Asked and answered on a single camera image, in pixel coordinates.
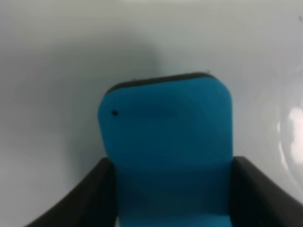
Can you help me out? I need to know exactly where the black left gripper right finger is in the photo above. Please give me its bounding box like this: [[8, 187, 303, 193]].
[[229, 157, 303, 227]]

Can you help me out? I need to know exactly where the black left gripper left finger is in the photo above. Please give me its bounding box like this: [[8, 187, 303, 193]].
[[28, 158, 117, 227]]

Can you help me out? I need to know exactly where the blue whiteboard eraser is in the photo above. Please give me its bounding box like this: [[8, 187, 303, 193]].
[[98, 73, 233, 227]]

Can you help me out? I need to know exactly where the white whiteboard with aluminium frame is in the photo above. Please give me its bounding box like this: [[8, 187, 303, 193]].
[[0, 0, 303, 227]]

